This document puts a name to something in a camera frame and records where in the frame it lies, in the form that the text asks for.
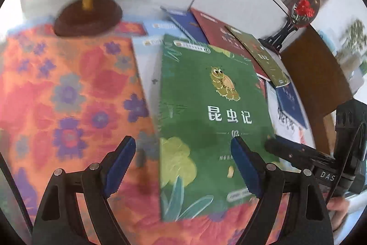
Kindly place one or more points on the olive green thin book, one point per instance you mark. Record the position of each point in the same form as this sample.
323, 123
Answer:
258, 55

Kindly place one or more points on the dark blue book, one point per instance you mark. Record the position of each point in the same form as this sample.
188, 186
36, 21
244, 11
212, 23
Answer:
186, 22
289, 101

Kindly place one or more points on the round embroidered flower fan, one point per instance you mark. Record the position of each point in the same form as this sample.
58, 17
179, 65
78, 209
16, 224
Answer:
305, 8

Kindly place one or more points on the orange floral table cloth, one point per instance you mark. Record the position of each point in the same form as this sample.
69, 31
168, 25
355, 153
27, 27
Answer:
71, 84

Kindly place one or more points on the pale grey box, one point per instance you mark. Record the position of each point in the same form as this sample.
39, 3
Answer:
355, 75

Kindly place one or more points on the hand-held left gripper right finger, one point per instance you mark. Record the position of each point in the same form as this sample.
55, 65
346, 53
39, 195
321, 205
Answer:
245, 167

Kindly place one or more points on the person's right hand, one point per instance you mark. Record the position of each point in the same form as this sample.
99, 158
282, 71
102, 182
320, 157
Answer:
341, 210

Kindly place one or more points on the red poet cover book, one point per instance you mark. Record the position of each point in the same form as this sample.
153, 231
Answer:
218, 29

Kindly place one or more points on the brown wooden panel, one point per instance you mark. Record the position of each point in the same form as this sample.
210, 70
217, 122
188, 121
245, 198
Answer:
315, 75

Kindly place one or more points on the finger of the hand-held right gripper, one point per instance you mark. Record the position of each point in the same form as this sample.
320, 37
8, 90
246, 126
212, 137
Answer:
292, 153

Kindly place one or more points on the green caterpillar cover book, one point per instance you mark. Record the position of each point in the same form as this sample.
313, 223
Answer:
200, 90

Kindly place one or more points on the green potted plant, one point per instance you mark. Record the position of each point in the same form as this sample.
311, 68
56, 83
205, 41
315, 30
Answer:
355, 35

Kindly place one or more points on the pale blue illustrated storybook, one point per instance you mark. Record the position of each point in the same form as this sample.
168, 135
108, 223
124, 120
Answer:
283, 118
146, 61
160, 27

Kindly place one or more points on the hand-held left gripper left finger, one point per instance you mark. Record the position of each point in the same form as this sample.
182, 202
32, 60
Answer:
117, 167

